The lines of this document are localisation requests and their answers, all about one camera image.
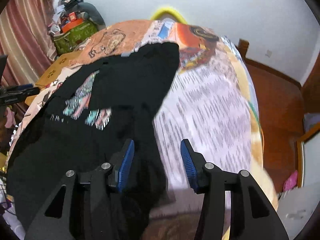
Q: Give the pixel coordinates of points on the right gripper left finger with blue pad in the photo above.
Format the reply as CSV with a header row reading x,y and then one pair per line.
x,y
110,178

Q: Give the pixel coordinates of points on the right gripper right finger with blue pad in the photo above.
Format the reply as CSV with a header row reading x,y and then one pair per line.
x,y
207,179

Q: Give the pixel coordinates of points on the black elephant print t-shirt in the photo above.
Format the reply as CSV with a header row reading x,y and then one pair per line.
x,y
85,122

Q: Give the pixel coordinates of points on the white cartoon print t-shirt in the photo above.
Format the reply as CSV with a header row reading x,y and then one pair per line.
x,y
46,92

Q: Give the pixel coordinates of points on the pink striped curtain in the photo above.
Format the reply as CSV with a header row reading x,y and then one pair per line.
x,y
25,40

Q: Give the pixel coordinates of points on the newspaper print bed blanket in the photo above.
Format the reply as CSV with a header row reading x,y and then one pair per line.
x,y
207,103

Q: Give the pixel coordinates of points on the green patterned storage box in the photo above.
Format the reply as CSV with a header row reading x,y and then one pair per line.
x,y
68,41

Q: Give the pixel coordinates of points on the pink slipper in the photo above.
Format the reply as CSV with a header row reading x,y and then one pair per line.
x,y
291,182

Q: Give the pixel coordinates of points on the orange box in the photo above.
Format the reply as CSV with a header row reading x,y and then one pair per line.
x,y
72,25

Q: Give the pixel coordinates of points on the yellow foam headboard arch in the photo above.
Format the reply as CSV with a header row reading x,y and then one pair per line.
x,y
172,12

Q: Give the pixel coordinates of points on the white wall socket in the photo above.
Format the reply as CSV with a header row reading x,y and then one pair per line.
x,y
268,53

